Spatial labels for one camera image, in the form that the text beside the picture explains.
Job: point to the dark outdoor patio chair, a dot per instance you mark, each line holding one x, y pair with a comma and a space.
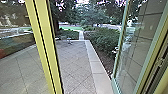
66, 39

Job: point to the green hedge shrubs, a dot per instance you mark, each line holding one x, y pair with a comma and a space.
105, 40

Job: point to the red green outdoor bench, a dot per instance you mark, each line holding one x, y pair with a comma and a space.
15, 45

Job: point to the green glass door frame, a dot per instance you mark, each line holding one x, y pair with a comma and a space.
43, 43

